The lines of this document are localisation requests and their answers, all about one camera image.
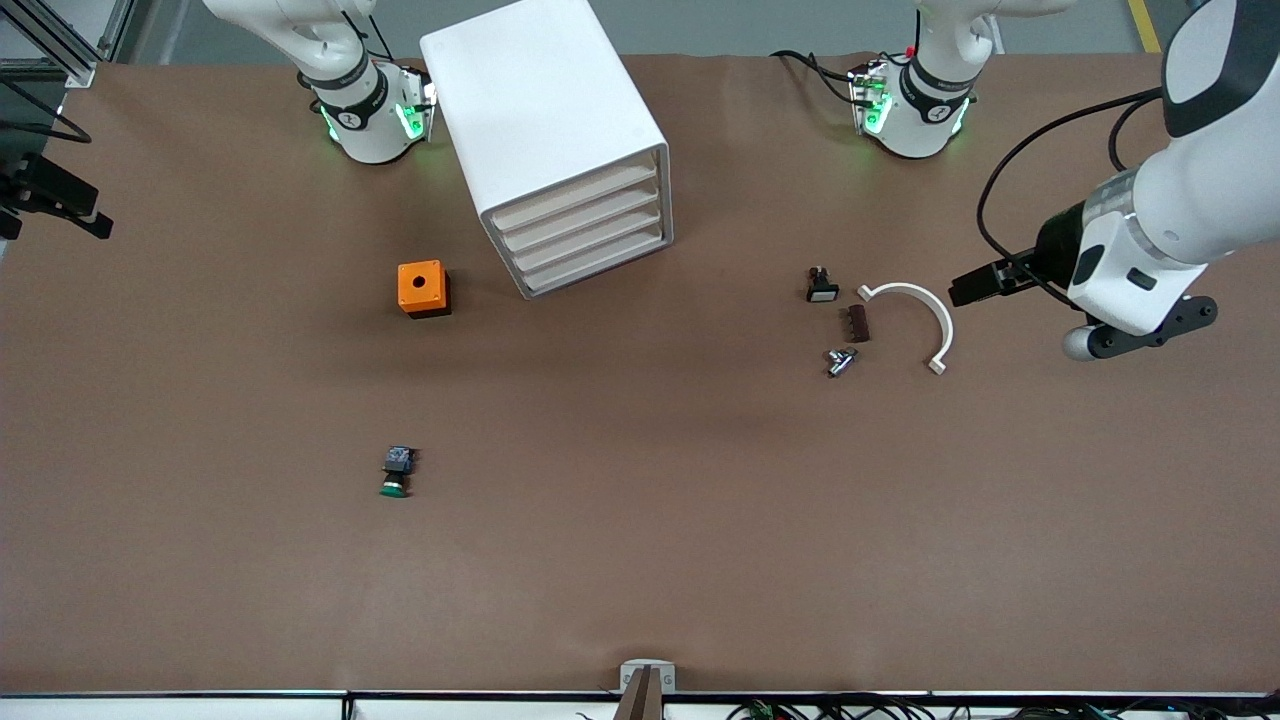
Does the white drawer cabinet housing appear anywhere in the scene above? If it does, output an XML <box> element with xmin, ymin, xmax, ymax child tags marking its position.
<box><xmin>420</xmin><ymin>0</ymin><xmax>674</xmax><ymax>301</ymax></box>

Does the white half-ring pipe clamp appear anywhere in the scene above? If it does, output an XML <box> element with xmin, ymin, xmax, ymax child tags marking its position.
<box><xmin>855</xmin><ymin>282</ymin><xmax>954</xmax><ymax>376</ymax></box>

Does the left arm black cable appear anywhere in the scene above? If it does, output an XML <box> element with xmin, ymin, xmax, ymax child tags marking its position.
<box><xmin>976</xmin><ymin>88</ymin><xmax>1167</xmax><ymax>293</ymax></box>

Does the orange button enclosure box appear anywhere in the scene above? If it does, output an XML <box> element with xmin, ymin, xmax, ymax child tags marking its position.
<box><xmin>397</xmin><ymin>260</ymin><xmax>452</xmax><ymax>320</ymax></box>

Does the aluminium table edge rail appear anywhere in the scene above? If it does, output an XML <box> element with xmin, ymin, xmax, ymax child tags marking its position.
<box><xmin>0</xmin><ymin>688</ymin><xmax>1280</xmax><ymax>720</ymax></box>

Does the brown table cover sheet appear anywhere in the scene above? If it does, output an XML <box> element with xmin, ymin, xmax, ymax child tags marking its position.
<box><xmin>0</xmin><ymin>50</ymin><xmax>1280</xmax><ymax>696</ymax></box>

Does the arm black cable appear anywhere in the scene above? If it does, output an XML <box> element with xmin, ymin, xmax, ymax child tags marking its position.
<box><xmin>0</xmin><ymin>78</ymin><xmax>93</xmax><ymax>143</ymax></box>
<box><xmin>976</xmin><ymin>88</ymin><xmax>1167</xmax><ymax>293</ymax></box>

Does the green push button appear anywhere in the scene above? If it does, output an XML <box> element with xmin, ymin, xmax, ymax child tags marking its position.
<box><xmin>378</xmin><ymin>446</ymin><xmax>419</xmax><ymax>499</ymax></box>

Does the yellow floor tape strip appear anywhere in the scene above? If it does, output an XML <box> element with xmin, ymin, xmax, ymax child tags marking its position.
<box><xmin>1127</xmin><ymin>0</ymin><xmax>1164</xmax><ymax>54</ymax></box>

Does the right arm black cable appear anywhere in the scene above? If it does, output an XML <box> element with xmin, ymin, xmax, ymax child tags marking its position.
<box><xmin>0</xmin><ymin>78</ymin><xmax>93</xmax><ymax>143</ymax></box>

